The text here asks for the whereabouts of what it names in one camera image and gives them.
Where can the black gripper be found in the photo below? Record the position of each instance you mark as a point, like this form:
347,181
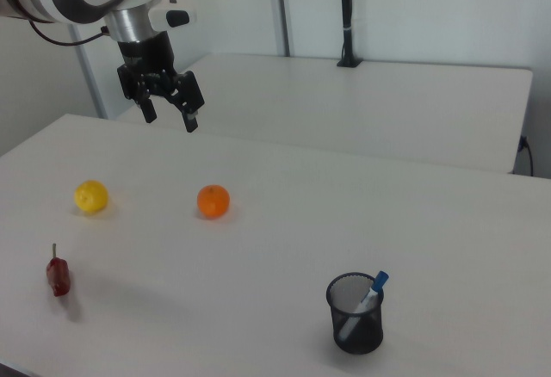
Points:
146,56

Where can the blue white marker pen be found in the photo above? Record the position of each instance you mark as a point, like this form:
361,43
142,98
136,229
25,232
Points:
380,281

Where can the black mesh pen cup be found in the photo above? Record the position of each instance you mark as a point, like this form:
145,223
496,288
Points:
359,334

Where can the orange mandarin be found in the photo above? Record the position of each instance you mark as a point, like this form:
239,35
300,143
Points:
213,201

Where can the yellow bell pepper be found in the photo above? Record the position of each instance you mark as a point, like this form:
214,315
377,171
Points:
91,196

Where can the white neighbouring table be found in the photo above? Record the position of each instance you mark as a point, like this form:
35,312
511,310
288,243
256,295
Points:
344,106

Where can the red chili pepper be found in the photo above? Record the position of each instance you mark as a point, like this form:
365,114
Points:
58,276

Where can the grey partition post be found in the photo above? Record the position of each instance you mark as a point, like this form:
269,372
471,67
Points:
92,76
280,11

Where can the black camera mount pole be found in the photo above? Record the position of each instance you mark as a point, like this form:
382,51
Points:
347,15

